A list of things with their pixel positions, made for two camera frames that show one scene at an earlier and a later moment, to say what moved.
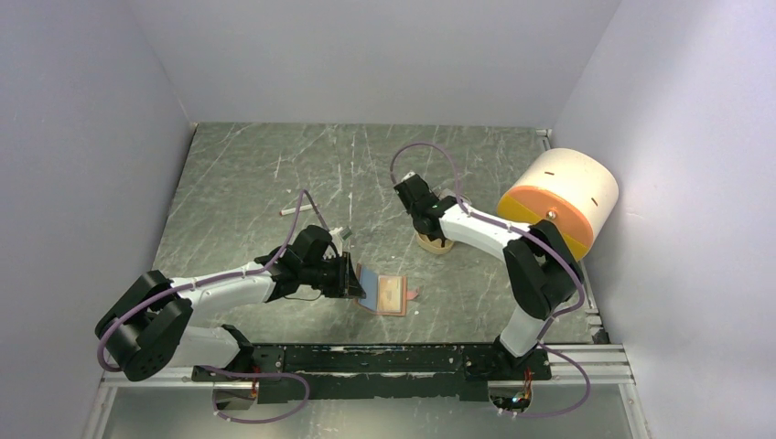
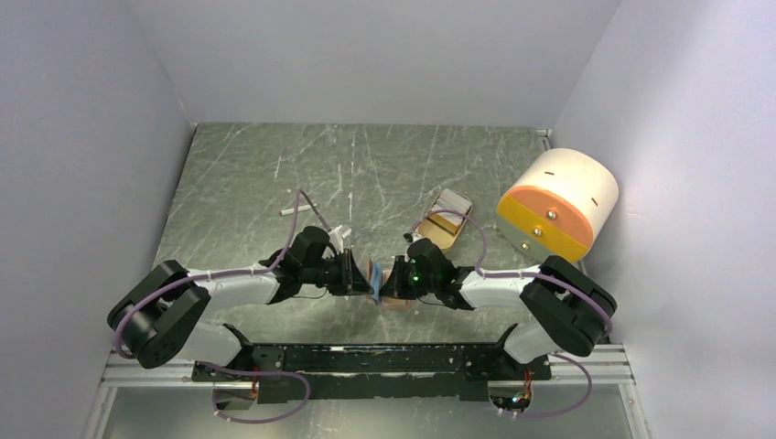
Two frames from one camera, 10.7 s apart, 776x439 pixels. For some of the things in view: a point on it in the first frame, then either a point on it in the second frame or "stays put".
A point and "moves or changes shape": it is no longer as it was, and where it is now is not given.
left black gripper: [347, 283] stays put
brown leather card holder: [385, 294] moves or changes shape
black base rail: [343, 372] stays put
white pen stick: [293, 210] stays put
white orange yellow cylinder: [566, 186] stays put
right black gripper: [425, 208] -> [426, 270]
